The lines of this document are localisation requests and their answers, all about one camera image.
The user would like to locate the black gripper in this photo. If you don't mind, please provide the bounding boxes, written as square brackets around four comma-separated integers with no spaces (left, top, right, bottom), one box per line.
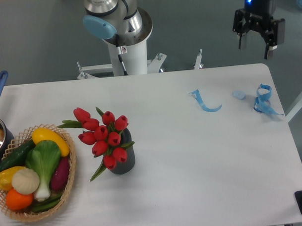
[233,0,286,59]

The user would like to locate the red tulip bouquet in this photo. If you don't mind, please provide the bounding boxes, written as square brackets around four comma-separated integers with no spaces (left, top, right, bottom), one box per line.
[58,108,128,181]

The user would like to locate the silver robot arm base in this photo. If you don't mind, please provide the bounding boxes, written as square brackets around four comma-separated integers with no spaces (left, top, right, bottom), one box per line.
[83,0,153,76]

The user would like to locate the dark grey ribbed vase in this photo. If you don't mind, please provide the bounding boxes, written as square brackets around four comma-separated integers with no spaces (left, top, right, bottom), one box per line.
[110,128,135,174]

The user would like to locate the light blue cap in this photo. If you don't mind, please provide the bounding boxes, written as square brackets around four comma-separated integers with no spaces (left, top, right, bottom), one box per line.
[232,90,246,100]

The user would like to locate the blue crumpled ribbon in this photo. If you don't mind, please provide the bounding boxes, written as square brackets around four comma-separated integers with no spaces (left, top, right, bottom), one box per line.
[253,84,284,115]

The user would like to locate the blue tape strip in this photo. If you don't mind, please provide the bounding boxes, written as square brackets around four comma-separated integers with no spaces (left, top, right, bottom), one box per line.
[189,89,222,113]

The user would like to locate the purple sweet potato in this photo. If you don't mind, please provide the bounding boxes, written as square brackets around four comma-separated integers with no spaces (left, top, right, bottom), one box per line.
[50,157,69,191]

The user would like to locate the green bok choy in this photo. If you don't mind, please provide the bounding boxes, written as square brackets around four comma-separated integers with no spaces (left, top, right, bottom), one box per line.
[25,140,61,202]

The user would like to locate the woven wicker basket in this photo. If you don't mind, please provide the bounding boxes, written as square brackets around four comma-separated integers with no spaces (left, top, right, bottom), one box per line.
[0,124,77,223]

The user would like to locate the green bean pods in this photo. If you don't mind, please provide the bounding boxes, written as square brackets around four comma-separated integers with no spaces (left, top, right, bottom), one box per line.
[31,194,61,213]

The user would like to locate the green cucumber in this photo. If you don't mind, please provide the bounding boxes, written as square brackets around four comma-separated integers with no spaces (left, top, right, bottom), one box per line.
[0,139,35,172]

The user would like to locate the white garlic bulb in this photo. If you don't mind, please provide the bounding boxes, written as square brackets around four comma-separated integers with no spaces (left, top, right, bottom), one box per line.
[11,168,40,195]

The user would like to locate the yellow bell pepper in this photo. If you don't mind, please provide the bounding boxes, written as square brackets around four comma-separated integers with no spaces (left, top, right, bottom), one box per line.
[0,166,25,191]

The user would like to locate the orange fruit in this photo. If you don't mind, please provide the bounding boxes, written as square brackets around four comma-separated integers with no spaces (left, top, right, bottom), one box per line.
[6,189,33,211]

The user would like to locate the white table leg frame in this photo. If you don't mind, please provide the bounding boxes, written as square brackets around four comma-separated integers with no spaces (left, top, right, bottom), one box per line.
[286,91,302,122]

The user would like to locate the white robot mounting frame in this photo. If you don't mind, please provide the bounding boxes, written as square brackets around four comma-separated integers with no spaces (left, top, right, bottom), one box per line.
[77,48,204,80]

